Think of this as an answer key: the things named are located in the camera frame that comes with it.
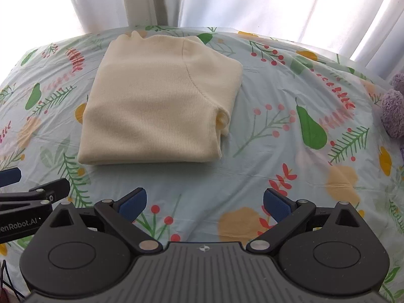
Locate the white sheer curtain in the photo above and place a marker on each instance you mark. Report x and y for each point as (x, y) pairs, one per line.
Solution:
(369, 32)

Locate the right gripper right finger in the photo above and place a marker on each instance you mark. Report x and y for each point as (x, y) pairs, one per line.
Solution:
(291, 217)

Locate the floral light blue bedsheet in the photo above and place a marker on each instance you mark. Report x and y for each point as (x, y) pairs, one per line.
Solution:
(303, 124)

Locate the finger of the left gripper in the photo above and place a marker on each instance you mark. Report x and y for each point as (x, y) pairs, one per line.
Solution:
(9, 176)
(52, 191)

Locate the cream knit sweater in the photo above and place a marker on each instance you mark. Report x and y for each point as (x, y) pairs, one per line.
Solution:
(159, 99)

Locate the purple teddy bear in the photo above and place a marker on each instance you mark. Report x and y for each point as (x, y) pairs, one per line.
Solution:
(393, 108)

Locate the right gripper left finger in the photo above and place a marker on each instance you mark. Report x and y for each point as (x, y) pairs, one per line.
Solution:
(118, 216)

